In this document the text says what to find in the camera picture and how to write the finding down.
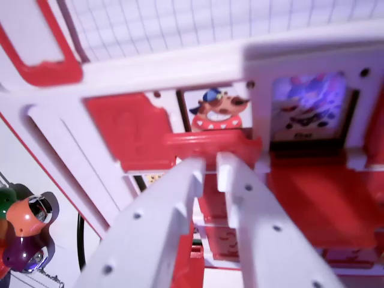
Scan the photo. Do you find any red flap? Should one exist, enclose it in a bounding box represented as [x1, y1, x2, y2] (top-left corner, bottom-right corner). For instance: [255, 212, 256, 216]
[266, 161, 379, 250]
[163, 130, 263, 172]
[85, 92, 178, 172]

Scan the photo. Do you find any red flap under spotted card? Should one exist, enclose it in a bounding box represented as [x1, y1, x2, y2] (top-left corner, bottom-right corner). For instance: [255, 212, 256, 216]
[266, 161, 379, 250]

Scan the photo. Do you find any red flap standing upright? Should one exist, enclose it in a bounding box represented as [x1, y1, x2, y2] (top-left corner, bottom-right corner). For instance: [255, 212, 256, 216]
[85, 92, 178, 172]

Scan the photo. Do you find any printed paper sheet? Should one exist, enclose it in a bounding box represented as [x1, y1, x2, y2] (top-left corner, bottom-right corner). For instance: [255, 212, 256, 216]
[8, 265, 66, 288]

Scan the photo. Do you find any colourful plastic bead toy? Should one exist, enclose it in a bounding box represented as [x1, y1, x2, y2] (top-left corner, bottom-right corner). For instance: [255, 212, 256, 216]
[0, 182, 61, 280]

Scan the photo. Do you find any spotted dog picture card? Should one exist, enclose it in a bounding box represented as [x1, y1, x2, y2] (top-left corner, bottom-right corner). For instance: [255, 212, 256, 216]
[271, 71, 349, 142]

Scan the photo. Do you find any capped dog picture card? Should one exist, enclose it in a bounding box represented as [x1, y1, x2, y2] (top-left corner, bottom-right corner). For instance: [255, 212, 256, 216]
[182, 86, 252, 133]

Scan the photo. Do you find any red and white game board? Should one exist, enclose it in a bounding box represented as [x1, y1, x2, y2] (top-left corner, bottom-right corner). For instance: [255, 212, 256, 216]
[0, 0, 384, 288]

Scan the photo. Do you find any thick black cable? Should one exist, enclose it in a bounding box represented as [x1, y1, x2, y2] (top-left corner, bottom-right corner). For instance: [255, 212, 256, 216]
[76, 212, 88, 271]

